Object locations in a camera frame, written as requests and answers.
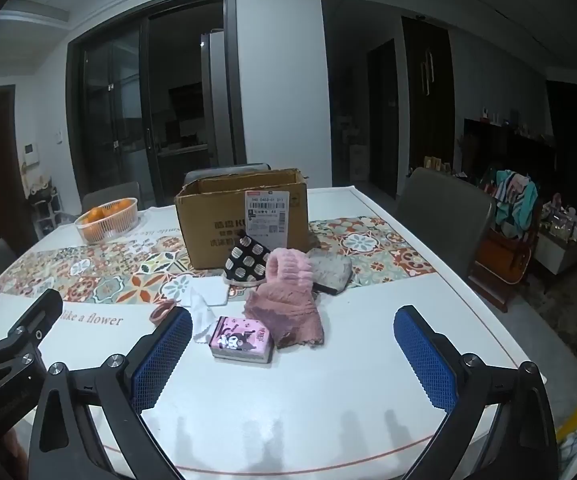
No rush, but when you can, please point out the pink tissue pack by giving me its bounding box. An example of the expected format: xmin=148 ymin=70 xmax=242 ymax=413
xmin=209 ymin=316 xmax=273 ymax=364

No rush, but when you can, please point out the grey floral pouch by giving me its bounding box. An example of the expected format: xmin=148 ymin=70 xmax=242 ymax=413
xmin=307 ymin=248 xmax=353 ymax=296

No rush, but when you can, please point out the black white patterned pouch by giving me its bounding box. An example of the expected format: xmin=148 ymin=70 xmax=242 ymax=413
xmin=222 ymin=231 xmax=270 ymax=287

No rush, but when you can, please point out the dusty pink towel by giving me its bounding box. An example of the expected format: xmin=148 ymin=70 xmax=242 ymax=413
xmin=243 ymin=282 xmax=325 ymax=349

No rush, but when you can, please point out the pink fluffy headband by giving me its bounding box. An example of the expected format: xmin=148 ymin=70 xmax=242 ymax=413
xmin=266 ymin=248 xmax=313 ymax=290

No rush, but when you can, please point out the dark wooden door left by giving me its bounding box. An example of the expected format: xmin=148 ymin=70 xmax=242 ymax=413
xmin=0 ymin=84 xmax=37 ymax=256

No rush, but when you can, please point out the white shoe rack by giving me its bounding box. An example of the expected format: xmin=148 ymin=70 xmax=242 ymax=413
xmin=27 ymin=179 xmax=65 ymax=238

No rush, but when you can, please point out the white fruit basket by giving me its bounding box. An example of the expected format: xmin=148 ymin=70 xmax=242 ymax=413
xmin=74 ymin=197 xmax=139 ymax=244

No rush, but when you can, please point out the patterned table runner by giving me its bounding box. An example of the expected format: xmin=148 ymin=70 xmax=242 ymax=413
xmin=0 ymin=216 xmax=435 ymax=304

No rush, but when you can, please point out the grey chair right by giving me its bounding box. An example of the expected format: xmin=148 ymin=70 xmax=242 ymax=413
xmin=395 ymin=168 xmax=495 ymax=280

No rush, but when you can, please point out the grey chair far left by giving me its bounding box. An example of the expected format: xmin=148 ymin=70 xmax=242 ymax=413
xmin=81 ymin=181 xmax=142 ymax=212

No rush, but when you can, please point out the colourful clothes pile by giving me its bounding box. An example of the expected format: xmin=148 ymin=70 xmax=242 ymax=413
xmin=493 ymin=170 xmax=538 ymax=240

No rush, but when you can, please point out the cardboard box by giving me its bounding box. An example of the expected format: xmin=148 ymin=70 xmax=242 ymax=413
xmin=174 ymin=168 xmax=311 ymax=270

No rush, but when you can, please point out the dark tv cabinet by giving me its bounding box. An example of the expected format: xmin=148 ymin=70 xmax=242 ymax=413
xmin=460 ymin=119 xmax=554 ymax=185

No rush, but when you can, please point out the grey chair behind box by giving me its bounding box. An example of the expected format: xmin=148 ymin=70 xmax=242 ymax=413
xmin=183 ymin=162 xmax=271 ymax=185

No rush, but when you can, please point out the black sliding glass door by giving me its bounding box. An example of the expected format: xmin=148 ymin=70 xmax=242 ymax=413
xmin=65 ymin=0 xmax=247 ymax=207

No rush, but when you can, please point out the wall intercom panel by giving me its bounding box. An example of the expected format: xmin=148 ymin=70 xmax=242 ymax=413
xmin=24 ymin=142 xmax=39 ymax=167

